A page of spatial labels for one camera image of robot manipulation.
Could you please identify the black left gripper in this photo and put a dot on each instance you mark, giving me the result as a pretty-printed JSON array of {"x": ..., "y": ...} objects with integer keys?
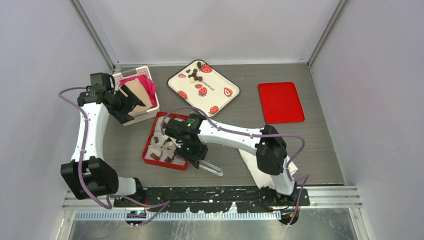
[{"x": 130, "y": 102}]

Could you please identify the dark chocolate bottom row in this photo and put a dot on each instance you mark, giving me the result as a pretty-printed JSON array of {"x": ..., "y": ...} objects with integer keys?
[{"x": 168, "y": 159}]

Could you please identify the white folded cloth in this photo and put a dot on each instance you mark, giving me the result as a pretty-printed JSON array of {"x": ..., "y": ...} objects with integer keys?
[{"x": 270, "y": 170}]

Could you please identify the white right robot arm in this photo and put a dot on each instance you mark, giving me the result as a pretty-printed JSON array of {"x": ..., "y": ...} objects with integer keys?
[{"x": 265, "y": 144}]

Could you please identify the red chocolate box tray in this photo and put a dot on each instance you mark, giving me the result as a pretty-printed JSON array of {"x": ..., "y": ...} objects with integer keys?
[{"x": 162, "y": 148}]

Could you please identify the strawberry print tray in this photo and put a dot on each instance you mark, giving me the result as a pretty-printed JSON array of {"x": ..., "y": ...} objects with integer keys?
[{"x": 203, "y": 87}]

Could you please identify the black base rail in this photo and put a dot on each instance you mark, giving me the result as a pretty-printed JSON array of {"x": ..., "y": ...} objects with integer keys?
[{"x": 218, "y": 199}]

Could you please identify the tan paper bag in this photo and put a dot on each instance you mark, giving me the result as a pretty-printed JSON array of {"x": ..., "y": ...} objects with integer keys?
[{"x": 139, "y": 91}]

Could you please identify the red box lid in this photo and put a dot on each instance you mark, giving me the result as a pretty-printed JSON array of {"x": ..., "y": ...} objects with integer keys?
[{"x": 280, "y": 103}]

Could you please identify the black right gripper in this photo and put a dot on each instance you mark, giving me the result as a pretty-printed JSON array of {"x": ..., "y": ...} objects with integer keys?
[{"x": 192, "y": 158}]

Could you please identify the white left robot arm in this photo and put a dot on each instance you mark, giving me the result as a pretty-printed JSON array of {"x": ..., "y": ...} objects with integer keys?
[{"x": 87, "y": 174}]

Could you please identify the pink tissue paper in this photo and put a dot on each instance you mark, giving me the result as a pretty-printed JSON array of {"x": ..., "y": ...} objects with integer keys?
[{"x": 148, "y": 85}]

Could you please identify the metal tongs with grey handle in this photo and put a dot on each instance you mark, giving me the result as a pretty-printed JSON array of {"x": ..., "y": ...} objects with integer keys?
[{"x": 210, "y": 167}]

